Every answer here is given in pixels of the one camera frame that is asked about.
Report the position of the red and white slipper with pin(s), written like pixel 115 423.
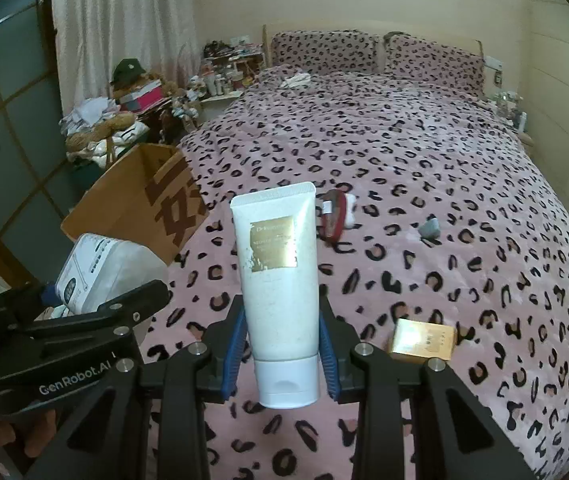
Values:
pixel 332 217

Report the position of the bedside clutter of small items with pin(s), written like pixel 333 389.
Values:
pixel 509 110

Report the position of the frosted glass sliding door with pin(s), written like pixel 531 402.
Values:
pixel 14 85

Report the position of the small pale grey sachet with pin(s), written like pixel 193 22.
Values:
pixel 429 229

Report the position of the pink leopard print blanket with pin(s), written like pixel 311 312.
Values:
pixel 414 150

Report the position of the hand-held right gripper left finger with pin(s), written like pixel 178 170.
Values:
pixel 232 357

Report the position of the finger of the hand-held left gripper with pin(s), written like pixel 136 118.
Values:
pixel 129 305

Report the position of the brown cardboard box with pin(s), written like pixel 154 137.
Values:
pixel 129 200

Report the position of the green cap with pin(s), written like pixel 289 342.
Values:
pixel 127 71

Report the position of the person's left hand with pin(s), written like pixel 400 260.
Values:
pixel 32 430

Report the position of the brown teddy bear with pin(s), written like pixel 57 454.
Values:
pixel 102 130

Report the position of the white cream tube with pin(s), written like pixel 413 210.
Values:
pixel 279 300

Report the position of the pink shoe box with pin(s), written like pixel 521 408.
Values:
pixel 142 96

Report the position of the cluttered nightstand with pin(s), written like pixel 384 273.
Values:
pixel 224 67

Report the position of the leopard print pillow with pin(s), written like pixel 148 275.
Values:
pixel 434 62
pixel 324 52

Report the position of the white printed packet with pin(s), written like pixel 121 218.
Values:
pixel 109 270

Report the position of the teal box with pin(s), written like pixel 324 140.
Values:
pixel 89 175

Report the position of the crumpled white cloth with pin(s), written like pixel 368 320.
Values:
pixel 295 80

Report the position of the white nightstand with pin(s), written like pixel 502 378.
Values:
pixel 219 97

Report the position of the wall socket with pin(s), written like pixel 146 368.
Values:
pixel 495 67

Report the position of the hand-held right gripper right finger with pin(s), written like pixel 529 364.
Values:
pixel 328 362

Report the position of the small gold box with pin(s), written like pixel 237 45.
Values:
pixel 422 340

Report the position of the pale sheer curtain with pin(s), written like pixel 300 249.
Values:
pixel 124 20

